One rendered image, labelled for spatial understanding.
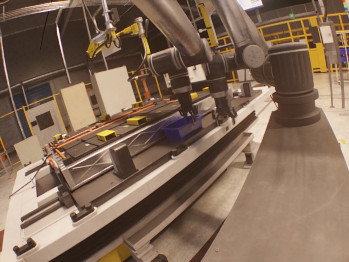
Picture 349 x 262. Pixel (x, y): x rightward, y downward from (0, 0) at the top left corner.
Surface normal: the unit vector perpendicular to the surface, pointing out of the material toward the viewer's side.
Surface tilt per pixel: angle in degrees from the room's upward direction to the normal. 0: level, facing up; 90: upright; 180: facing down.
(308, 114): 23
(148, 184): 90
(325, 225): 0
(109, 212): 90
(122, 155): 90
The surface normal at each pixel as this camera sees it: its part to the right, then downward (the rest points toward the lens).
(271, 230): -0.26, -0.92
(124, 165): 0.69, 0.02
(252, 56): -0.08, 0.31
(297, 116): -0.44, -0.70
